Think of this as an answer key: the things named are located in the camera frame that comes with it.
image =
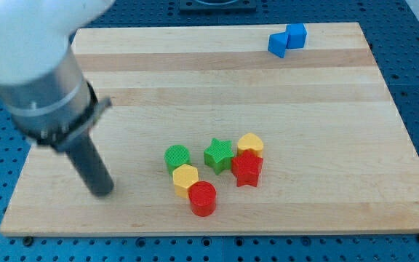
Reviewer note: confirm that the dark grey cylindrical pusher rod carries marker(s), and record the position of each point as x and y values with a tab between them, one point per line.
89	165

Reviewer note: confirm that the red cylinder block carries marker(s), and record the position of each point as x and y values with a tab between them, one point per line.
202	197

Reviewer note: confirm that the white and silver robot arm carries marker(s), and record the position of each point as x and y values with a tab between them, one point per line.
42	85

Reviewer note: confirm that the green star block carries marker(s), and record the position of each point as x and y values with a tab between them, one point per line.
218	155

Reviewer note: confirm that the red star block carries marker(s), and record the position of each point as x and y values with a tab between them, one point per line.
247	168

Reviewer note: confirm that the green cylinder block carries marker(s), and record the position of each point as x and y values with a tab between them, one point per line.
175	156

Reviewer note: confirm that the yellow hexagon block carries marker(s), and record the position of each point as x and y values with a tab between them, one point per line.
183	178

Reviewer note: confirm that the yellow heart block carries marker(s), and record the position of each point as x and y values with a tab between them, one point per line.
250	142

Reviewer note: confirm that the black mounting plate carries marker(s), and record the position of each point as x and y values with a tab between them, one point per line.
216	5

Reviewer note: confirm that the light wooden board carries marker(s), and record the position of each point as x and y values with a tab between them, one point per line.
337	157

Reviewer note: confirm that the blue triangular prism block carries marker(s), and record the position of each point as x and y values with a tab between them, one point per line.
277	44

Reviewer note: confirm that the blue cube block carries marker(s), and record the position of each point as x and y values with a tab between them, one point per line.
297	34

